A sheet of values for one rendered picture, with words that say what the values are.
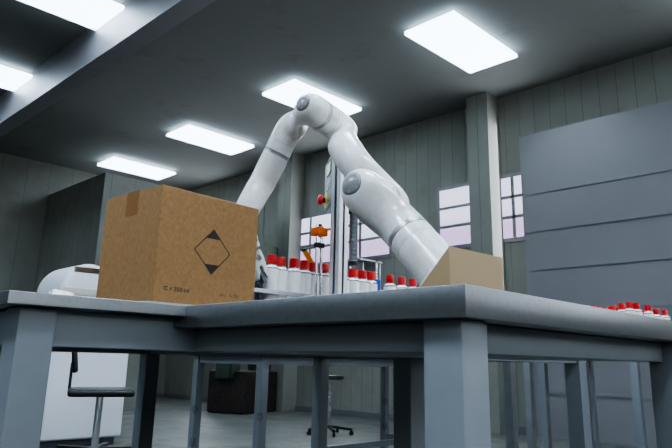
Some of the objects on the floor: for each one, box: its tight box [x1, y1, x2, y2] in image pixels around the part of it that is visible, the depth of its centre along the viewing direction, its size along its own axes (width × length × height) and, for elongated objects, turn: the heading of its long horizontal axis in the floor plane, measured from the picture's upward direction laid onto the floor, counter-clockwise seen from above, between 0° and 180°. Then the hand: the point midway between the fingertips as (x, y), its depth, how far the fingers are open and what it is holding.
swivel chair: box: [56, 352, 135, 448], centre depth 466 cm, size 63×63×98 cm
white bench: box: [187, 355, 393, 448], centre depth 425 cm, size 190×75×80 cm, turn 140°
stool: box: [307, 375, 354, 437], centre depth 671 cm, size 50×47×59 cm
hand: (258, 295), depth 213 cm, fingers closed, pressing on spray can
